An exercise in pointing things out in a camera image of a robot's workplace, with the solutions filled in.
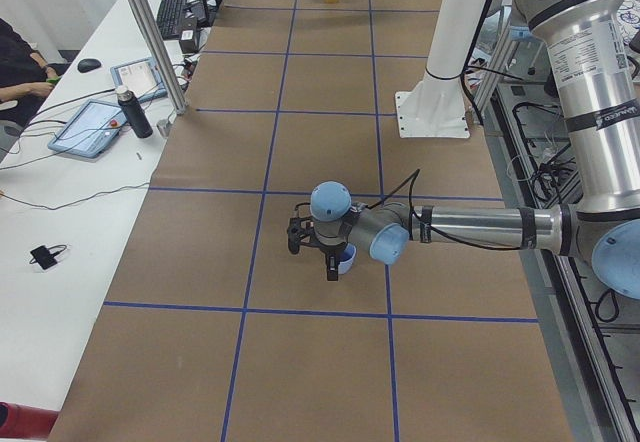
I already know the black computer mouse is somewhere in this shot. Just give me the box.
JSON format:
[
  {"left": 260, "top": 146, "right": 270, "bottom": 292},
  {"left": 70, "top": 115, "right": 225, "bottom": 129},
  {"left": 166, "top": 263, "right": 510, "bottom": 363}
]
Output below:
[{"left": 76, "top": 58, "right": 102, "bottom": 73}]

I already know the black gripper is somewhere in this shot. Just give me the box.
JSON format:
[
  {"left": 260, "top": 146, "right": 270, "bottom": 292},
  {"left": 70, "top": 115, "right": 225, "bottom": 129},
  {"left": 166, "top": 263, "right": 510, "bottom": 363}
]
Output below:
[{"left": 315, "top": 239, "right": 346, "bottom": 281}]

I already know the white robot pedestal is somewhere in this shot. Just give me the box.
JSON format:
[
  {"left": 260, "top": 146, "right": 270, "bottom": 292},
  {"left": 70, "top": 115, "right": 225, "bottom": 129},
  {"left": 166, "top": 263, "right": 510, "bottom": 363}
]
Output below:
[{"left": 395, "top": 0, "right": 490, "bottom": 139}]

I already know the aluminium frame post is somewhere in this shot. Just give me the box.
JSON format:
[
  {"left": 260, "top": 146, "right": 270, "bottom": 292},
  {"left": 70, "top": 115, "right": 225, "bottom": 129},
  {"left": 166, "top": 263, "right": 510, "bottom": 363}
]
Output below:
[{"left": 128, "top": 0, "right": 187, "bottom": 115}]

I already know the near teach pendant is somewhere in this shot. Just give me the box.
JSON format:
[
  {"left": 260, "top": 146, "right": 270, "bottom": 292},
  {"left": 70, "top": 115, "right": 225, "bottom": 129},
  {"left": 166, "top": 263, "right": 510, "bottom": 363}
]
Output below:
[{"left": 48, "top": 100, "right": 126, "bottom": 159}]

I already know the black water bottle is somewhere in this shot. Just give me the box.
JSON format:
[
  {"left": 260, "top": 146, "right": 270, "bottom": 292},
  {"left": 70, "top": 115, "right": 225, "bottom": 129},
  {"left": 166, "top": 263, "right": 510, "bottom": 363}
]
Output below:
[{"left": 115, "top": 85, "right": 153, "bottom": 138}]

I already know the black box on desk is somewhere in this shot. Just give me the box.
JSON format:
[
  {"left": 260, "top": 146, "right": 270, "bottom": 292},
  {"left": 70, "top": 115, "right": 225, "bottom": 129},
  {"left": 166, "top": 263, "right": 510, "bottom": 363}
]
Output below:
[{"left": 178, "top": 17, "right": 200, "bottom": 54}]

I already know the far teach pendant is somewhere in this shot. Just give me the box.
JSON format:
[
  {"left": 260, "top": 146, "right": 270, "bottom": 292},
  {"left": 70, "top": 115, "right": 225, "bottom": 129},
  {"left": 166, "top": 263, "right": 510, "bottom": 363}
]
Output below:
[{"left": 110, "top": 57, "right": 167, "bottom": 103}]

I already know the black keyboard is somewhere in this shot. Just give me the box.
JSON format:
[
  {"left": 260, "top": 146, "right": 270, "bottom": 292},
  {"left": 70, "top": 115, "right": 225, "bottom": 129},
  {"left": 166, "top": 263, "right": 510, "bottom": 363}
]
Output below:
[{"left": 156, "top": 0, "right": 187, "bottom": 40}]

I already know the blue cup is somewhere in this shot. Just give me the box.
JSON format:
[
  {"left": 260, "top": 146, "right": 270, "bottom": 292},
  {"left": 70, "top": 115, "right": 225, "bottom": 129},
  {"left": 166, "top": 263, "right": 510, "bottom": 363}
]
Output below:
[{"left": 338, "top": 243, "right": 357, "bottom": 275}]

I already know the seated person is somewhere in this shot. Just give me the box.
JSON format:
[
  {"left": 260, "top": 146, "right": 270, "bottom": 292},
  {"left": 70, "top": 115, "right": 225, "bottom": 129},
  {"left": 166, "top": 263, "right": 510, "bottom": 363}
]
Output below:
[{"left": 1, "top": 19, "right": 69, "bottom": 127}]

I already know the teach pendant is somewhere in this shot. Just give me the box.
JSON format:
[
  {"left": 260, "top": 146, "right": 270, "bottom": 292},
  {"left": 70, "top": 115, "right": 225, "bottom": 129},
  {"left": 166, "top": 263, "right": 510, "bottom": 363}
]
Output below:
[
  {"left": 48, "top": 100, "right": 126, "bottom": 159},
  {"left": 110, "top": 57, "right": 167, "bottom": 103}
]

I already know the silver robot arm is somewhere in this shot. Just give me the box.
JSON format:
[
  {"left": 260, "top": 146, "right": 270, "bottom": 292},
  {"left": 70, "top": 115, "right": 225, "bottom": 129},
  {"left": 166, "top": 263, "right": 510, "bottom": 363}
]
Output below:
[{"left": 288, "top": 0, "right": 639, "bottom": 298}]

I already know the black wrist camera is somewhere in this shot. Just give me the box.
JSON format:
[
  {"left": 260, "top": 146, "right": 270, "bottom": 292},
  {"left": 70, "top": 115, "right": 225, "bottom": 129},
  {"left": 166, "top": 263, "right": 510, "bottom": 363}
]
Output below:
[{"left": 287, "top": 216, "right": 313, "bottom": 255}]

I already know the small black phone device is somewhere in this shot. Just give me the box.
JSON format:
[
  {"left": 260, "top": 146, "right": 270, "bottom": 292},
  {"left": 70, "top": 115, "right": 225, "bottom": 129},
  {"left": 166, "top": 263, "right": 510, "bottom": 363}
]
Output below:
[{"left": 29, "top": 244, "right": 68, "bottom": 271}]

